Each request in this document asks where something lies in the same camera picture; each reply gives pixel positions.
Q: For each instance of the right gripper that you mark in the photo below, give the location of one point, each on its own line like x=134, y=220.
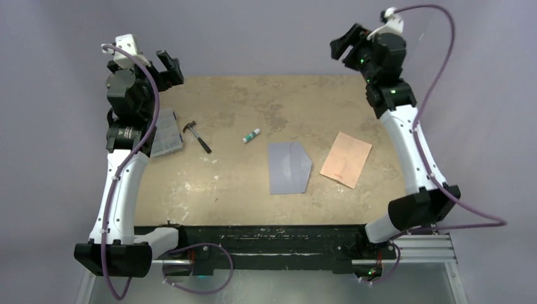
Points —
x=357, y=37

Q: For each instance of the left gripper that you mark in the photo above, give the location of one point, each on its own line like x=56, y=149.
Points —
x=171, y=77

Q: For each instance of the green white glue stick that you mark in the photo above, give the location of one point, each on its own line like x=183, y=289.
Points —
x=251, y=136

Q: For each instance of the orange letter paper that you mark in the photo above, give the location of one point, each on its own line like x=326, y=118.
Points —
x=346, y=160

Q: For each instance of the grey envelope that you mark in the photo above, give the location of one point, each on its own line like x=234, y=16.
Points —
x=289, y=168

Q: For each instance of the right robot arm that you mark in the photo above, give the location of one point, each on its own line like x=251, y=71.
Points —
x=379, y=58

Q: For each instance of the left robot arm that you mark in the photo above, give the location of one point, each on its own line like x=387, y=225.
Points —
x=112, y=247

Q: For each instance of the black hammer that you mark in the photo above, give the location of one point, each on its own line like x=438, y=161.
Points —
x=190, y=126

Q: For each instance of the clear plastic organizer box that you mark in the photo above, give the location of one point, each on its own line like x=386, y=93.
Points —
x=167, y=136

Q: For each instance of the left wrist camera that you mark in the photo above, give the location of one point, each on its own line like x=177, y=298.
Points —
x=128, y=43

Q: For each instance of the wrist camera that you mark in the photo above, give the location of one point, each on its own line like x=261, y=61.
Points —
x=392, y=23
x=128, y=43

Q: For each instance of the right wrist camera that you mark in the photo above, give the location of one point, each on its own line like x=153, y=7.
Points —
x=392, y=23

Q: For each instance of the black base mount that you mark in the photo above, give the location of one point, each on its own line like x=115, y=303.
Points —
x=340, y=249

